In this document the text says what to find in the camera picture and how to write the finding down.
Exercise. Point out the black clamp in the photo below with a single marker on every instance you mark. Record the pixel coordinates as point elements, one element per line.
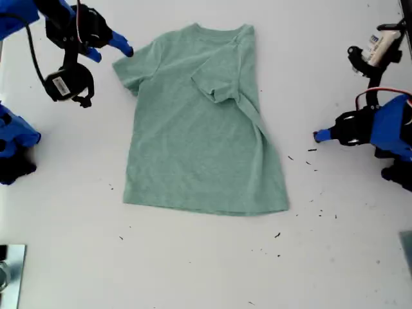
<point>2,252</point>

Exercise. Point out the black camera mount stalk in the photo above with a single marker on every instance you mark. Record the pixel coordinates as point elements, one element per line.
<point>373,83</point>
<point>70,58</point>

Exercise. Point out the green t-shirt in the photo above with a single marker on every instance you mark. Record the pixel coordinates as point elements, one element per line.
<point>193,145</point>

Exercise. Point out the white camera box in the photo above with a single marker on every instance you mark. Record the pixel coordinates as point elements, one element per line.
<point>380,45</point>

